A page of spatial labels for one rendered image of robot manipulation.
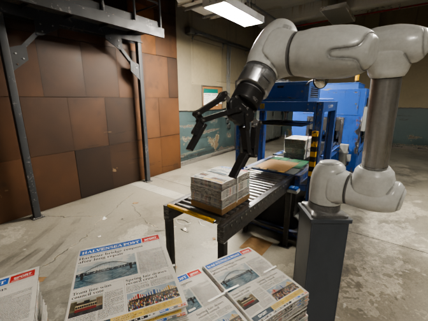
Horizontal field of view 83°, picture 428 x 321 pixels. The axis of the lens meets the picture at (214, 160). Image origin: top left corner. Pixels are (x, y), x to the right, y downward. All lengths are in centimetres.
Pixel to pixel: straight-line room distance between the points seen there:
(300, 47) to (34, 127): 381
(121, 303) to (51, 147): 360
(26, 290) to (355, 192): 124
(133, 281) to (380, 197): 101
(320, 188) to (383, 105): 45
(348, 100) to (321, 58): 425
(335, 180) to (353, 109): 360
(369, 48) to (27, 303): 98
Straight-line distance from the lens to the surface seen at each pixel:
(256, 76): 63
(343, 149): 472
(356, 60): 60
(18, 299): 89
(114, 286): 81
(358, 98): 482
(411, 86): 995
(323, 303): 164
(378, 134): 118
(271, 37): 67
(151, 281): 79
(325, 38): 61
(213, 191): 167
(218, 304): 105
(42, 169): 421
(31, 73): 413
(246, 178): 187
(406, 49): 111
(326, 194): 131
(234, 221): 166
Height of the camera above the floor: 157
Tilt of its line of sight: 14 degrees down
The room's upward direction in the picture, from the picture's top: straight up
